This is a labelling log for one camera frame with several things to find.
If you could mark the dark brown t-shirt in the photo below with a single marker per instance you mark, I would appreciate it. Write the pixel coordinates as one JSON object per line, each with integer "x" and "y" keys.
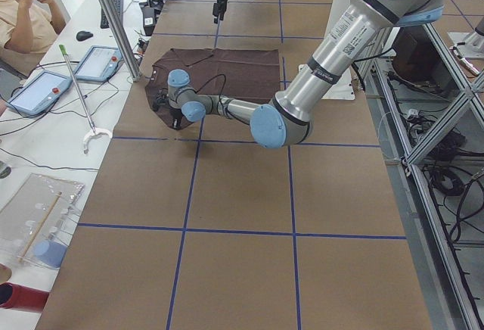
{"x": 248, "y": 75}

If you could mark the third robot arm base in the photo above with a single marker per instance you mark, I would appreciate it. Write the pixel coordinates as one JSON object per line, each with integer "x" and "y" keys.
{"x": 467, "y": 47}

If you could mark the reacher grabber stick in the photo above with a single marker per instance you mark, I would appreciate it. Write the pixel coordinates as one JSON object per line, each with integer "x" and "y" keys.
{"x": 94, "y": 131}

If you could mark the far teach pendant tablet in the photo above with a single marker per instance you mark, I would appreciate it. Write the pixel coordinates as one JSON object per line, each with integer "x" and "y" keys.
{"x": 98, "y": 64}

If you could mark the teach pendant tablet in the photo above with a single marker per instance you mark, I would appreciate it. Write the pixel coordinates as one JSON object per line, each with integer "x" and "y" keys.
{"x": 98, "y": 64}
{"x": 40, "y": 93}

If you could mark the black computer mouse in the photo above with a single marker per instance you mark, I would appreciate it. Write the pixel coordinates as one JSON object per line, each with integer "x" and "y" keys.
{"x": 83, "y": 35}

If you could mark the near teach pendant tablet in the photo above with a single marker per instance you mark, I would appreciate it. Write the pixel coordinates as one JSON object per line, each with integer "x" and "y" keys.
{"x": 40, "y": 93}

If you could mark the seated person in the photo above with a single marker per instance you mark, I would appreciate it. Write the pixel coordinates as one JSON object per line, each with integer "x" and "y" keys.
{"x": 28, "y": 30}

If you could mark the red cylinder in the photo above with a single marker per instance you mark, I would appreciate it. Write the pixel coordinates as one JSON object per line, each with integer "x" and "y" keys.
{"x": 22, "y": 298}

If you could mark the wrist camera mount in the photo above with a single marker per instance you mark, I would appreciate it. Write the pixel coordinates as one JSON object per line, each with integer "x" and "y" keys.
{"x": 161, "y": 99}

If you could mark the aluminium frame post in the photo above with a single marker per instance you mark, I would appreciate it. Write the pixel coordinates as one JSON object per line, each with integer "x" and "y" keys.
{"x": 121, "y": 38}

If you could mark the aluminium frame rack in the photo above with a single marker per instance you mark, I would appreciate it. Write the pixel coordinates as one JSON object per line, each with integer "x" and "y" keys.
{"x": 428, "y": 113}

